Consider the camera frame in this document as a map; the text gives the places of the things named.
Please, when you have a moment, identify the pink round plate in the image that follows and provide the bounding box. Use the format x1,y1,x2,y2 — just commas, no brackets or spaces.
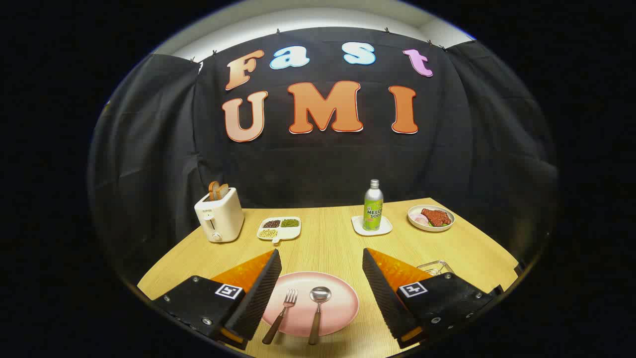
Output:
261,271,360,338

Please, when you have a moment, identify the green soda bottle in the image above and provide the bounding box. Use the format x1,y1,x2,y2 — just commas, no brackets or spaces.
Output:
363,179,384,232

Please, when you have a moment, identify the white square coaster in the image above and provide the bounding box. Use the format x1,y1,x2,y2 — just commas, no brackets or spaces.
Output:
351,215,393,236

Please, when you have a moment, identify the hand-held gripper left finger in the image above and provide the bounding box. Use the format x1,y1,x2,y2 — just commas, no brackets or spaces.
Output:
152,249,282,351

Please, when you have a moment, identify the wooden handled spoon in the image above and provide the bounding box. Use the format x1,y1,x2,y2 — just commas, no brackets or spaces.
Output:
308,286,332,346

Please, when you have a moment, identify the white divided dish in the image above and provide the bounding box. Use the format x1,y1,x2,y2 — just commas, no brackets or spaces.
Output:
256,216,302,245

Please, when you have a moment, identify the red-brown meat piece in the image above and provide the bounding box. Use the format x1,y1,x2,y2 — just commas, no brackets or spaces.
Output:
421,208,452,228

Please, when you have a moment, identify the wooden handled fork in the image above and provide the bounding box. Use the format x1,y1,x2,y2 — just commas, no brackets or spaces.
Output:
262,289,299,345

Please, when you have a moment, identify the white oval food plate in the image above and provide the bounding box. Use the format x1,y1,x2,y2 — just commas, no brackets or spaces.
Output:
407,205,455,233

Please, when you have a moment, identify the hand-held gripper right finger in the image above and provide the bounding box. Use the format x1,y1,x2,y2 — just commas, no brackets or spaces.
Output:
362,248,497,350

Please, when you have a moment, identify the cream white toaster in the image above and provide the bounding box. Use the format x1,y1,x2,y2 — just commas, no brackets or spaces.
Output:
194,187,245,243

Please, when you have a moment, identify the metal wire basket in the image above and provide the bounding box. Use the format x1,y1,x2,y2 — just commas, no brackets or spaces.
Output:
416,260,454,277

